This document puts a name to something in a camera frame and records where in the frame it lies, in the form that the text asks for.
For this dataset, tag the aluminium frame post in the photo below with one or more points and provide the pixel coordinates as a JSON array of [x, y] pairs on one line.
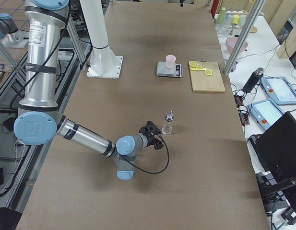
[[256, 9]]

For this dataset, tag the silver kitchen scale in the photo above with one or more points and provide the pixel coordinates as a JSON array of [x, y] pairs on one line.
[[163, 71]]

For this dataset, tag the glass sauce bottle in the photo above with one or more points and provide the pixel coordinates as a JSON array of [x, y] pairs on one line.
[[168, 123]]

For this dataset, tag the pink bowl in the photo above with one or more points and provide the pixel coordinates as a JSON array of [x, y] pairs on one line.
[[231, 43]]

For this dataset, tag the green cup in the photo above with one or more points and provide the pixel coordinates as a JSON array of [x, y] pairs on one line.
[[221, 16]]

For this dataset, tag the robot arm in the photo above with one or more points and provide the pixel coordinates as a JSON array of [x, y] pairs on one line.
[[39, 119]]

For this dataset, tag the pink plastic cup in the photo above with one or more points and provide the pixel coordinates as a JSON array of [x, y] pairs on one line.
[[170, 61]]

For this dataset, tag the yellow plastic knife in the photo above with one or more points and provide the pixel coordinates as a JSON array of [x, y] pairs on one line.
[[203, 69]]

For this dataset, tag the wooden cutting board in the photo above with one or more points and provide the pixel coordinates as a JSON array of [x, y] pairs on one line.
[[203, 83]]

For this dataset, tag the white camera mast base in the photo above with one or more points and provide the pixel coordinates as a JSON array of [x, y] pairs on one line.
[[103, 62]]

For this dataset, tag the black monitor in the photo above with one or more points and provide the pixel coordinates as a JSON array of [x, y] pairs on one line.
[[276, 148]]

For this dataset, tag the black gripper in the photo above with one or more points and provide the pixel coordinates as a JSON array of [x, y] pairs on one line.
[[151, 140]]

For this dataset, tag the yellow cup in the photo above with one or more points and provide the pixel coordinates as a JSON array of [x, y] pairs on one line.
[[235, 20]]

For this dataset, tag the black thermos bottle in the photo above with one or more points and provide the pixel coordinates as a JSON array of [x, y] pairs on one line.
[[253, 80]]

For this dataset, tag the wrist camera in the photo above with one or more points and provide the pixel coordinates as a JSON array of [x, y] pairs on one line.
[[152, 129]]

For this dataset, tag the blue teach pendant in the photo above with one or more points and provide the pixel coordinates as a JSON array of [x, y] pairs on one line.
[[265, 112], [279, 90]]

